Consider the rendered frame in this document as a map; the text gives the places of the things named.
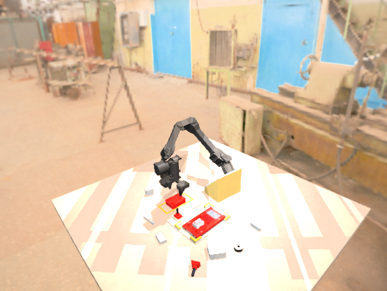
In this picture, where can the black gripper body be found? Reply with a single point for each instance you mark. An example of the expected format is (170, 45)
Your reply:
(181, 185)

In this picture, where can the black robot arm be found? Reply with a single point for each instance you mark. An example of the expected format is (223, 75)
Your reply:
(219, 157)

